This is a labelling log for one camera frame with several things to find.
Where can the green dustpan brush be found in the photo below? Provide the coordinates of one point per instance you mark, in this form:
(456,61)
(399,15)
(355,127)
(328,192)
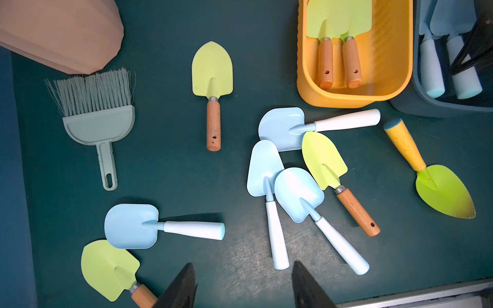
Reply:
(96,111)

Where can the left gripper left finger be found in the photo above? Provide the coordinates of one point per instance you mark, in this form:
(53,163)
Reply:
(181,292)

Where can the blue shovel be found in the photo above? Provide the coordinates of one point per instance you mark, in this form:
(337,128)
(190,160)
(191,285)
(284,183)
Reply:
(430,70)
(265,165)
(299,195)
(452,18)
(136,226)

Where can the blue shovel lying sideways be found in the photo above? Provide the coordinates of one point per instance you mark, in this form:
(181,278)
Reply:
(285,127)

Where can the green shovel wooden handle back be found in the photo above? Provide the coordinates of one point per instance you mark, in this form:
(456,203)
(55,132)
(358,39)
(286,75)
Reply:
(212,77)

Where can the green shovel corner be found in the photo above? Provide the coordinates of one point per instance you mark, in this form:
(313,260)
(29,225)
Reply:
(110,271)

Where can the terracotta pot with flowers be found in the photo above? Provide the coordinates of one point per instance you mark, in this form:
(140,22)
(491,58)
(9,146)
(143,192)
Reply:
(74,37)

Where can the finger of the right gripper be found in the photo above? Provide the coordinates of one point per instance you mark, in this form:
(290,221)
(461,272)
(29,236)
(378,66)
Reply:
(477,51)

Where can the blue-grey storage box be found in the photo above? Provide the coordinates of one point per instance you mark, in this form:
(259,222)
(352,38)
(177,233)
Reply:
(414,100)

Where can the green trowel yellow handle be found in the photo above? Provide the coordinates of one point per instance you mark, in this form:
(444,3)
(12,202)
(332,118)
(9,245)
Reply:
(437,185)

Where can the aluminium front rail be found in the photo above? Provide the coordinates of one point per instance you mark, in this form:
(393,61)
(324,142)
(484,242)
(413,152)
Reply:
(464,294)

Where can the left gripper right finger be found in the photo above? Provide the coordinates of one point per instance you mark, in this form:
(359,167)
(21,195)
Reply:
(307,292)

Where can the yellow storage box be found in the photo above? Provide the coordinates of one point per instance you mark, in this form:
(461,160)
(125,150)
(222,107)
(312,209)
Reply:
(385,52)

